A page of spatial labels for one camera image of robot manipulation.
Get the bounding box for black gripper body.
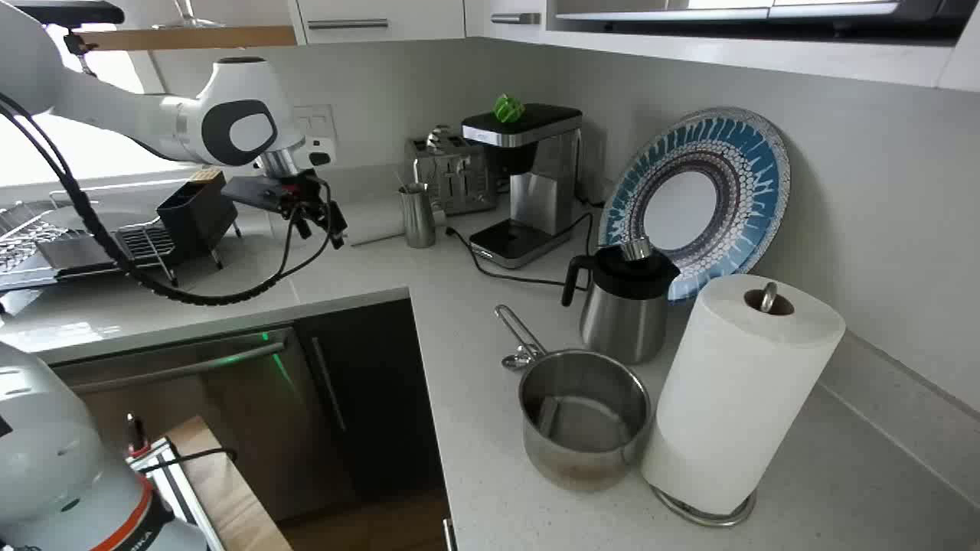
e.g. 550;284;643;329
266;165;327;228

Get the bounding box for silver metal cup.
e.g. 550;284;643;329
399;181;441;252

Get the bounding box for black knife block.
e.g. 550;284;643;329
152;165;238;268

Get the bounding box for dark kitchen base cabinet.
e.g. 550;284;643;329
50;296;455;551

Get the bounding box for white upper cabinet door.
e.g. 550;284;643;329
463;0;550;43
295;0;470;47

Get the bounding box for black coffee maker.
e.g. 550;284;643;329
455;101;595;273

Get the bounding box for small green object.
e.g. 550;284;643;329
489;92;526;126

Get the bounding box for metal dish rack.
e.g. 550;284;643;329
0;193;180;294

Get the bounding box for steel carafe with black lid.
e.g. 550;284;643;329
558;235;682;367

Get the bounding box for blue patterned plate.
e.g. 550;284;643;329
595;105;794;302

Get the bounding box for white paper towel roll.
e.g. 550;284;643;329
639;273;848;517

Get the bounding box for metal paper towel holder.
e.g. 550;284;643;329
650;278;797;533

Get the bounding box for steel microwave oven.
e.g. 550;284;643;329
547;0;980;49

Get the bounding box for white wall outlet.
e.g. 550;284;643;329
289;101;343;157

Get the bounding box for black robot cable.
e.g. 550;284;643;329
0;92;339;306

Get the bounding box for black camera on stand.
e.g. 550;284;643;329
14;0;128;32

